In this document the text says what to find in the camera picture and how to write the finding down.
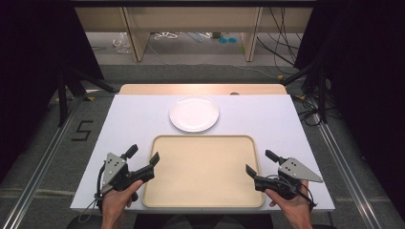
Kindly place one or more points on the blue round discs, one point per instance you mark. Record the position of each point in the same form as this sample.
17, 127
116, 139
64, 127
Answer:
227, 40

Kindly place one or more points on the beige plastic tray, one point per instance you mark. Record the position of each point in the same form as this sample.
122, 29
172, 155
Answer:
203, 173

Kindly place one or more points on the person's left hand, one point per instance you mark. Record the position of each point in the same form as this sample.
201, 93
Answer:
116, 203

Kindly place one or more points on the aluminium floor rail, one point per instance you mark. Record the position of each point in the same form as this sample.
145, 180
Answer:
41, 165
344, 165

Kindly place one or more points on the person's right hand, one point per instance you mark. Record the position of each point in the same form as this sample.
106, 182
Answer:
296, 210

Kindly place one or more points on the white round plate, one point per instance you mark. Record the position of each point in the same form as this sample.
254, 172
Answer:
194, 113

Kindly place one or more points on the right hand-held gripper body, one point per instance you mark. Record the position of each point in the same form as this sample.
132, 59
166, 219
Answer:
296, 170

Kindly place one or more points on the person's dark clothing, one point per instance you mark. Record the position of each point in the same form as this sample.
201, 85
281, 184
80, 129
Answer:
203, 222

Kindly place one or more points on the light wooden table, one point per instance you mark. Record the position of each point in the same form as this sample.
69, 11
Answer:
191, 89

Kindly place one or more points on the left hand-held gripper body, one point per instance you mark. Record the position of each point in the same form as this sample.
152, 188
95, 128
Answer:
114, 167

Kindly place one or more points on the black curtain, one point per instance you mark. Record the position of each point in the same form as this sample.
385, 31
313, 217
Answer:
31, 63
366, 79

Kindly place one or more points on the black metal stand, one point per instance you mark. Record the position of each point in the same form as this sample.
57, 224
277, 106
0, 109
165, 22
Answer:
321, 92
63, 95

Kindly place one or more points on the clear plastic bag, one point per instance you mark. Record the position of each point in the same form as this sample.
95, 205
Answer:
122, 43

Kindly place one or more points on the light wooden desk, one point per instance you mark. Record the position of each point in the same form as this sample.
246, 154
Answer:
137, 38

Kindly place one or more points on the white table board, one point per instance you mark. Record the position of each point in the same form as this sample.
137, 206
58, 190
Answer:
137, 120

